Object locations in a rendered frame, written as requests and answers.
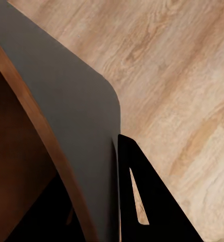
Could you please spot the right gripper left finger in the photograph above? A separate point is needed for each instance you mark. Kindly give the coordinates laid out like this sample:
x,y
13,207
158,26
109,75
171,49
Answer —
x,y
45,221

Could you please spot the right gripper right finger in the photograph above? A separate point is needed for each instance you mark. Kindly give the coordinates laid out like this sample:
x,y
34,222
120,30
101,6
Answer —
x,y
167,221

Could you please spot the trash can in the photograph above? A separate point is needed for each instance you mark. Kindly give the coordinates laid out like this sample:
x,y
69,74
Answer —
x,y
57,115

